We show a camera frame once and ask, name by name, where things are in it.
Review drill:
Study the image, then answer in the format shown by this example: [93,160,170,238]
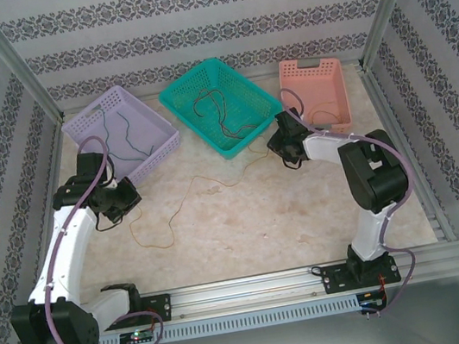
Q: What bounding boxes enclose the small circuit board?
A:
[118,326,160,344]
[357,295,388,315]

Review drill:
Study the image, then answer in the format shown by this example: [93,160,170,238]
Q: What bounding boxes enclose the thin red cable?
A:
[192,87,226,120]

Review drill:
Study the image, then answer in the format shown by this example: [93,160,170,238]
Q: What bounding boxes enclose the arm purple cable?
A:
[279,70,435,328]
[19,128,168,344]

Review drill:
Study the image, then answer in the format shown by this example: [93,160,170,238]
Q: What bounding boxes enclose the dark wires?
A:
[206,84,261,143]

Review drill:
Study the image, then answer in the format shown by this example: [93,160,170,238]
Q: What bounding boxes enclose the perforated grey cable duct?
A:
[93,294,364,344]

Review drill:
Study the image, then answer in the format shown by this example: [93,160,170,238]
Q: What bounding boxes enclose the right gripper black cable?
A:
[280,152,305,173]

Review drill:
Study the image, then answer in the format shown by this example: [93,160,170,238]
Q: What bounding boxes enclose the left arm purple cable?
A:
[19,128,168,344]

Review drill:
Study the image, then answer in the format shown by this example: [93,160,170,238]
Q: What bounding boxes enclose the aluminium side rail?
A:
[358,50,459,253]
[31,115,78,203]

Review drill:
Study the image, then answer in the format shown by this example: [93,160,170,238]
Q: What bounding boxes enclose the teal plastic basket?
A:
[153,47,290,169]

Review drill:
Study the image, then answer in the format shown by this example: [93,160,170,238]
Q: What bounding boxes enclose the purple plastic basket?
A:
[55,76,188,197]

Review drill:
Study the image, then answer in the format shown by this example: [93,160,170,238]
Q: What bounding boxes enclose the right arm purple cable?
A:
[279,70,435,328]

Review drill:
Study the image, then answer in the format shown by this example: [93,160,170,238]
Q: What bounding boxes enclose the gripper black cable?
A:
[92,203,147,234]
[280,152,305,173]

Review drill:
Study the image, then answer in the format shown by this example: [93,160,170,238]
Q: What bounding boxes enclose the thick green cable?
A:
[116,104,157,161]

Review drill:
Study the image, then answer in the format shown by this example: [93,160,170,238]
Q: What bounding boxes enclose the pink plastic basket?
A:
[275,52,355,144]

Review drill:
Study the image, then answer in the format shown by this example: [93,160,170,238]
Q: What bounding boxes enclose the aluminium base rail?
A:
[14,242,459,344]

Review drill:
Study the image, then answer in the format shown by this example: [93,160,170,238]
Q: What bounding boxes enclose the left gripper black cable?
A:
[92,203,147,234]

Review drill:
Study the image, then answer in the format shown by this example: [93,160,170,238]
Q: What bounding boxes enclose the yellow green striped cable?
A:
[304,100,348,131]

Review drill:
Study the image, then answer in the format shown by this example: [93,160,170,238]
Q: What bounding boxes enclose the thin yellow cable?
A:
[120,146,284,255]

